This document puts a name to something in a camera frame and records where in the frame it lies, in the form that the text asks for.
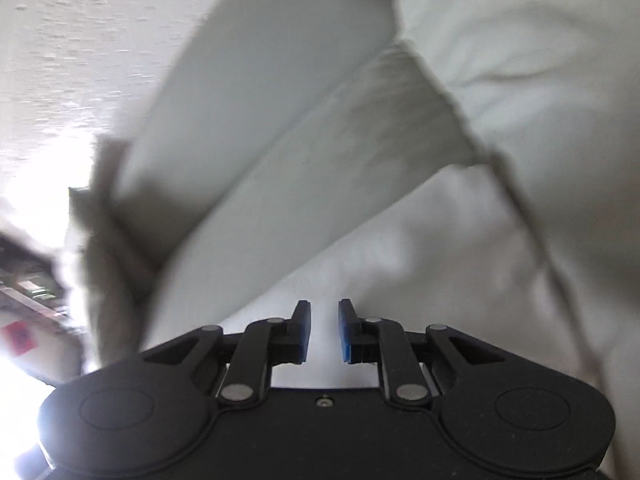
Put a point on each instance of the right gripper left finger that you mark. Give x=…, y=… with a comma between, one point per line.
x=264, y=345

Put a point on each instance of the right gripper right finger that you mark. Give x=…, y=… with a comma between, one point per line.
x=385, y=344

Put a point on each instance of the white printed t-shirt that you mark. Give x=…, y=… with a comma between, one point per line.
x=455, y=251

